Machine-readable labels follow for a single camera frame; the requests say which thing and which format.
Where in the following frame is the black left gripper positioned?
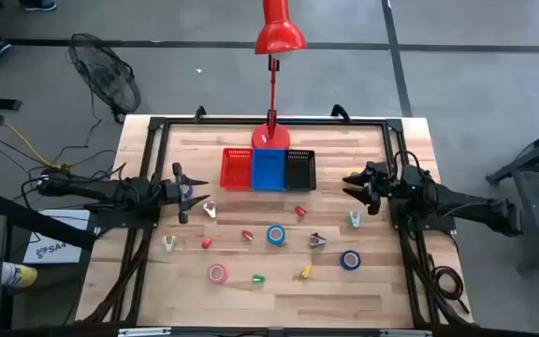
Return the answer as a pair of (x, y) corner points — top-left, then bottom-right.
(162, 161), (211, 226)

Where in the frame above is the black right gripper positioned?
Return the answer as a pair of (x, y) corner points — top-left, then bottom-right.
(342, 160), (396, 217)

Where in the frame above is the dark blue tape roll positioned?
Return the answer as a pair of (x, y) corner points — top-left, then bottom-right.
(340, 249), (362, 271)

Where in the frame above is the pink tape roll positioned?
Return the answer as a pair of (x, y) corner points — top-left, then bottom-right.
(207, 262), (229, 286)

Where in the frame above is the light blue tape roll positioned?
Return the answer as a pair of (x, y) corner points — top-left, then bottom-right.
(266, 224), (287, 246)

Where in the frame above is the red plastic basket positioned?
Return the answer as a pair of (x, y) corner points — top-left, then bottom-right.
(219, 147), (255, 193)

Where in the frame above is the black plastic basket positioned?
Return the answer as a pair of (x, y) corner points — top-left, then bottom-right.
(284, 149), (318, 193)

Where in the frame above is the blue plastic basket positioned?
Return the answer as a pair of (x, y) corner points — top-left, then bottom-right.
(251, 148), (288, 193)

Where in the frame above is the white paper sign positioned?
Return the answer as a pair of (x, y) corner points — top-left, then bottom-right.
(22, 208), (93, 266)

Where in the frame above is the black floor fan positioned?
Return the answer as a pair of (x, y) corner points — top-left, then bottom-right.
(66, 32), (142, 125)

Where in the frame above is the black diagonal stand beam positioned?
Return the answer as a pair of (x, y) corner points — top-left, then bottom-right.
(0, 190), (98, 253)

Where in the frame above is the red desk lamp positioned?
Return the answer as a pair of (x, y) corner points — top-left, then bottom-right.
(251, 0), (309, 151)

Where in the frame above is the grey metal side table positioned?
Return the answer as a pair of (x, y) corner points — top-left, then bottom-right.
(485, 119), (539, 273)

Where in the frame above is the person's yellow white shoe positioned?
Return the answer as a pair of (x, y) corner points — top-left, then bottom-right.
(1, 261), (39, 289)

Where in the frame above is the black aluminium table frame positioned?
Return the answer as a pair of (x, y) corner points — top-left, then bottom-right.
(76, 104), (474, 329)

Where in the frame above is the black cable bundle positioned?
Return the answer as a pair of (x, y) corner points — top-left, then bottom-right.
(81, 227), (154, 324)
(398, 227), (468, 327)

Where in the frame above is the coiled dark cable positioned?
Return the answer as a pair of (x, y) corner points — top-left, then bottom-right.
(430, 265), (472, 315)

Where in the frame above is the silver metal bracket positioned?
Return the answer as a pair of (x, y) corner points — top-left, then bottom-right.
(380, 329), (434, 337)
(118, 327), (173, 337)

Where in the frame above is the yellow floor cable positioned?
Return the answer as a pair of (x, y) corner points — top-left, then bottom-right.
(4, 121), (71, 169)

